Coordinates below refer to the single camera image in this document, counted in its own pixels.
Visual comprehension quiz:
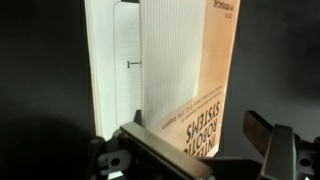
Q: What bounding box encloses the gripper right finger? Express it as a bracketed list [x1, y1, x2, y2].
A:
[241, 110, 298, 180]

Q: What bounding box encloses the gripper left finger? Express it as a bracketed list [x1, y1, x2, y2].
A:
[118, 121, 215, 180]

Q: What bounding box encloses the brown hardcover book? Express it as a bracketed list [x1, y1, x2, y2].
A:
[83, 0, 242, 158]

